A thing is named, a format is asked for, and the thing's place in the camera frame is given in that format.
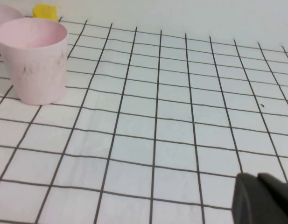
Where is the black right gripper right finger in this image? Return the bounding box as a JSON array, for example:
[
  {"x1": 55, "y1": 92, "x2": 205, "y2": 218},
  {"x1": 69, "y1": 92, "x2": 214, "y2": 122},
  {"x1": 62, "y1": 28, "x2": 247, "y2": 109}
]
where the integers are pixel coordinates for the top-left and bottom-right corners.
[{"x1": 257, "y1": 172, "x2": 288, "y2": 224}]

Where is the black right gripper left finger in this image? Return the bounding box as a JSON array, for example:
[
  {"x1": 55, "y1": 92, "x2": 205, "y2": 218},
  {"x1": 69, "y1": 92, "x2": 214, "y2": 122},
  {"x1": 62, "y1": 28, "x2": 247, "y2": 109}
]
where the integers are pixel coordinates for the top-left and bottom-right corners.
[{"x1": 231, "y1": 172, "x2": 273, "y2": 224}]

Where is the pink plastic cup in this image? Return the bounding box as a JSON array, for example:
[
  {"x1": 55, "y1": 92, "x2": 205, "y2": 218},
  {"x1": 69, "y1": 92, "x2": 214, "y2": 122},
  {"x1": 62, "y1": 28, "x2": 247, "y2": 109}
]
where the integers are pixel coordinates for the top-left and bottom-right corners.
[{"x1": 0, "y1": 18, "x2": 70, "y2": 106}]

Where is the pink round plate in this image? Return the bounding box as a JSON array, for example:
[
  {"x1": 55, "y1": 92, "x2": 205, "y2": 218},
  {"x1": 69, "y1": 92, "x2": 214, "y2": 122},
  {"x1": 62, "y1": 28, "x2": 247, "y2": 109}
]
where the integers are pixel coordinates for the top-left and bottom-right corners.
[{"x1": 0, "y1": 4, "x2": 25, "y2": 56}]

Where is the white grid tablecloth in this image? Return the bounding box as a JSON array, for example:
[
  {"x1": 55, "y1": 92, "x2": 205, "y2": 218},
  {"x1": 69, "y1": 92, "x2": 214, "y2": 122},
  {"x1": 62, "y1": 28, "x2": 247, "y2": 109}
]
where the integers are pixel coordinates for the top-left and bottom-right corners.
[{"x1": 0, "y1": 16, "x2": 288, "y2": 224}]

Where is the yellow foam cube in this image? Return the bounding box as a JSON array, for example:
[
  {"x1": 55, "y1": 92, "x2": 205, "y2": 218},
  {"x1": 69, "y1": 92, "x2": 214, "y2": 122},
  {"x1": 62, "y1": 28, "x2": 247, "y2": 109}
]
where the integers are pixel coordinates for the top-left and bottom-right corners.
[{"x1": 32, "y1": 4, "x2": 58, "y2": 22}]

